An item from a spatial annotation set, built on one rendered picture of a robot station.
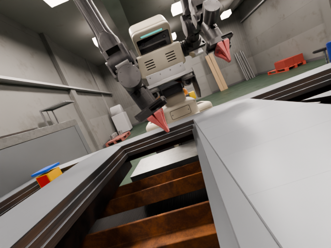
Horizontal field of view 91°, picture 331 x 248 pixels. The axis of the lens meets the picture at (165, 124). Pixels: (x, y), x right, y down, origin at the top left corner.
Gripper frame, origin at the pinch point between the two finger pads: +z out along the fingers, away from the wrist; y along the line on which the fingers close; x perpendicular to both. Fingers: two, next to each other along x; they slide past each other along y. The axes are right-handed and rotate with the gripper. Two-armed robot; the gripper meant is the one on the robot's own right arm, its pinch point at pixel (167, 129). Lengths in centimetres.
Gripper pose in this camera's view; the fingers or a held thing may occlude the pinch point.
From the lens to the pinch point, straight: 50.6
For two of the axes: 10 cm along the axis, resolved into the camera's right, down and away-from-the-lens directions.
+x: 1.1, -1.9, 9.7
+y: 8.0, -5.7, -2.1
